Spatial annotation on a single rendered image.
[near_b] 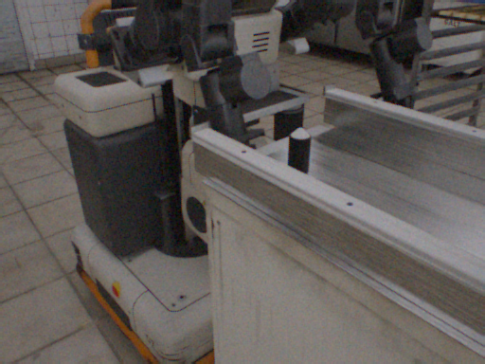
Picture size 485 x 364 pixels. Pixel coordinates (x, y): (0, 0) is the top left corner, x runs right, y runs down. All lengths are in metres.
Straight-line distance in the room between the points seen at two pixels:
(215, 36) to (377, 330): 0.48
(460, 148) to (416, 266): 0.30
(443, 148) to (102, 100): 0.80
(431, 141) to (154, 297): 0.85
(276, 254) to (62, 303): 1.28
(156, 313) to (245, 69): 0.76
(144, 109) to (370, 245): 0.87
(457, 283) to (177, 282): 0.97
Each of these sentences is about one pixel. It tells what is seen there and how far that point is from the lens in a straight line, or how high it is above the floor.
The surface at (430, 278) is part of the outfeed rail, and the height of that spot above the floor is 0.88.
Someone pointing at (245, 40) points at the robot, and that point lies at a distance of 1.00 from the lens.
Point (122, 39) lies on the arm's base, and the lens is 0.89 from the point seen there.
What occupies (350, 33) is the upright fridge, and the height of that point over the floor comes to 0.32.
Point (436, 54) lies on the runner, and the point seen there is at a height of 0.69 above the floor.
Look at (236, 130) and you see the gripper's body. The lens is 0.69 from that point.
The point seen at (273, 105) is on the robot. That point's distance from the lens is 0.96.
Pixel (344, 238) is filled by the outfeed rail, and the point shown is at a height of 0.87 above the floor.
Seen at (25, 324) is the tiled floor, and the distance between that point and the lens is 1.70.
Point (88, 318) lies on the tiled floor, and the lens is 1.64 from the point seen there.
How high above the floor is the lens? 1.13
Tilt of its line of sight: 29 degrees down
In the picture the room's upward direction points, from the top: straight up
